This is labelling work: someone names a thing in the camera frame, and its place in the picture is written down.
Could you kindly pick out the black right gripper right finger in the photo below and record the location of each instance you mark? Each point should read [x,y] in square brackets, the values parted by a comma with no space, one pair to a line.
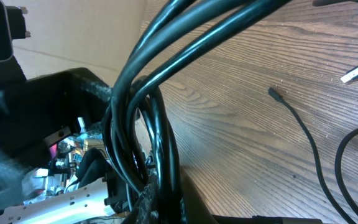
[196,210]

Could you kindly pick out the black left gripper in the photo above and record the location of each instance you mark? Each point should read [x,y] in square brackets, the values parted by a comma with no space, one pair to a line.
[36,113]

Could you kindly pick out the cardboard back panel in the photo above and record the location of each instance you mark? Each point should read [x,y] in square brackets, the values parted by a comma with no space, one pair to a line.
[98,35]

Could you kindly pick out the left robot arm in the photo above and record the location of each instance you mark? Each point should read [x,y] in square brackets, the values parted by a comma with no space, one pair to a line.
[102,195]

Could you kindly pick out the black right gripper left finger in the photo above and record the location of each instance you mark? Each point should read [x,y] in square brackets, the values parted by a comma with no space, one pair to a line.
[146,208]

